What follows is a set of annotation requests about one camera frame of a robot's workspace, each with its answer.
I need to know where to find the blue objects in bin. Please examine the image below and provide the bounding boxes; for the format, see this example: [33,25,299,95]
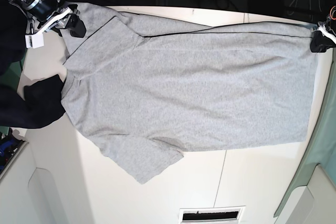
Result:
[0,128,24,172]

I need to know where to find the dark navy cloth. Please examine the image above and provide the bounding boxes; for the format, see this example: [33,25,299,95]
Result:
[1,0,65,129]

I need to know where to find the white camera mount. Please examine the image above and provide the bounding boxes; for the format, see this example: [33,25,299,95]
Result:
[25,4,80,49]
[311,21,335,43]

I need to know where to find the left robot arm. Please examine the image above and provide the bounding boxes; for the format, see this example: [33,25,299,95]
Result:
[310,0,335,53]

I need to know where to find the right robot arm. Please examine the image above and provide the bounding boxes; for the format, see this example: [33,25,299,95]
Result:
[7,0,87,39]

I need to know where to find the white vent slot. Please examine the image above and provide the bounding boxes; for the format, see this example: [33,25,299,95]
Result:
[178,206,246,224]

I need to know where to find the grey t-shirt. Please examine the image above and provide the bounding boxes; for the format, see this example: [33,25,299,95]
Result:
[61,3,318,184]

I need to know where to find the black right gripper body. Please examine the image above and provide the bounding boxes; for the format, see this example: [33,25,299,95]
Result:
[21,0,60,21]

